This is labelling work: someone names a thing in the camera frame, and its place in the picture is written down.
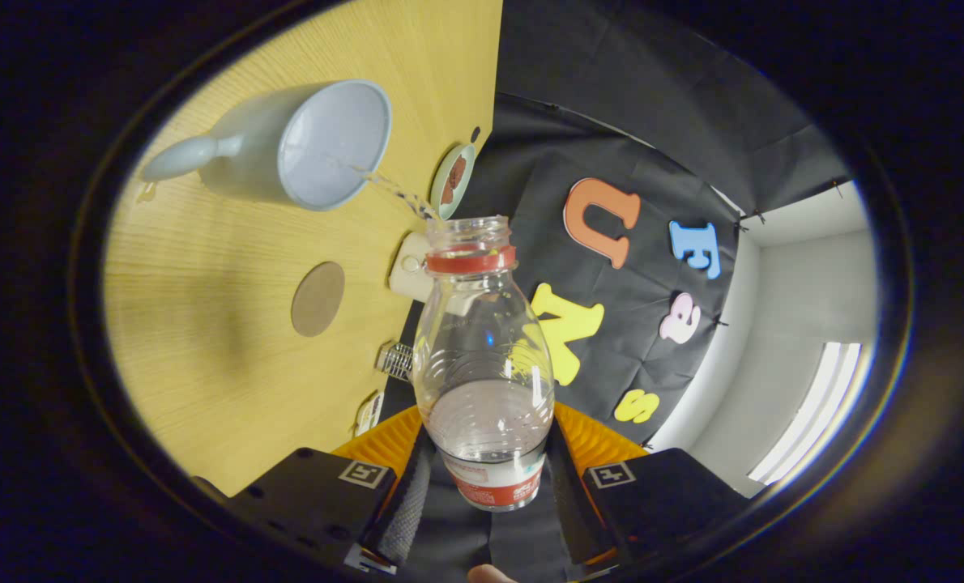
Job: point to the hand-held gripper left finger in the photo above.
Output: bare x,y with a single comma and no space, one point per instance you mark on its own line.
405,510

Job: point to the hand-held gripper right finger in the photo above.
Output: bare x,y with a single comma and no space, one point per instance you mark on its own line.
567,502

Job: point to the clear juice bottle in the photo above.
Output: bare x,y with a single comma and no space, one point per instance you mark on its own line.
482,356

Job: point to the round brown coaster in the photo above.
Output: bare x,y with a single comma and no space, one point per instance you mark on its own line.
317,300

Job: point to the white cup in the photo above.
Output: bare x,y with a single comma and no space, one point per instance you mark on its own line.
328,146

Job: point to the small metal basket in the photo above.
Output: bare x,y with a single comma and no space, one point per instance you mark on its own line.
397,362

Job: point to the white toaster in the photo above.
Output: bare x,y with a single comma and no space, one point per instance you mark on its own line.
407,271

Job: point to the wooden table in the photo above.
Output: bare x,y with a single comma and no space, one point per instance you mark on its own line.
223,324

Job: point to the long ceiling light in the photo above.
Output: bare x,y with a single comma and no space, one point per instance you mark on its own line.
822,405

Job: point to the brown sausage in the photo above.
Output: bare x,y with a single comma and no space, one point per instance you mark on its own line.
458,168
448,193

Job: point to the pale green plate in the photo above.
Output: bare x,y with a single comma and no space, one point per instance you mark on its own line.
464,174

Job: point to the black backdrop cloth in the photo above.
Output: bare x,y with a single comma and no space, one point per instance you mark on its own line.
612,105

